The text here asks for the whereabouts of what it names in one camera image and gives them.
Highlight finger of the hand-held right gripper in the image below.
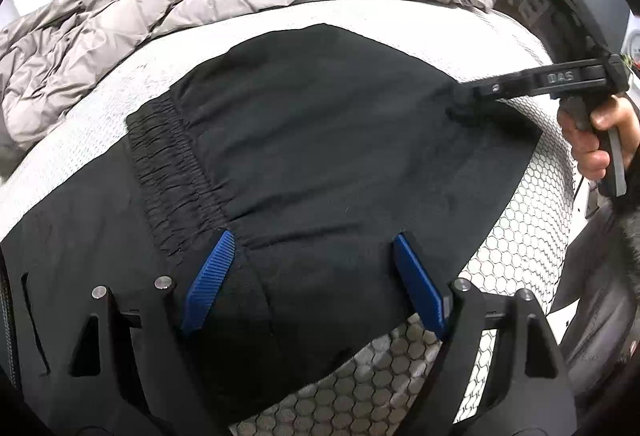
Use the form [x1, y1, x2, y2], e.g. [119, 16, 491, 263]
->
[446, 67, 541, 118]

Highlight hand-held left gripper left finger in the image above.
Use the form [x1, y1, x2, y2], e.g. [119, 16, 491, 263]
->
[67, 229, 236, 436]

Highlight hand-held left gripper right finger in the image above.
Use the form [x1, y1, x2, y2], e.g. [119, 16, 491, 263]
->
[392, 232, 583, 436]

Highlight black pants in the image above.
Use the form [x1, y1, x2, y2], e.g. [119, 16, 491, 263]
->
[0, 22, 543, 436]

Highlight person's right hand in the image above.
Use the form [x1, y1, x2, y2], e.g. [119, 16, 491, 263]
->
[557, 93, 640, 182]

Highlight white mattress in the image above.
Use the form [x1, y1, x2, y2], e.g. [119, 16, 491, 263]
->
[0, 0, 581, 436]

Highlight person's grey clothing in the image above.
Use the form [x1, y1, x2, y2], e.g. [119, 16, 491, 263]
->
[557, 198, 640, 399]

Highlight grey quilted duvet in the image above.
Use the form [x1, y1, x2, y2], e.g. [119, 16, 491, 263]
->
[0, 0, 501, 152]

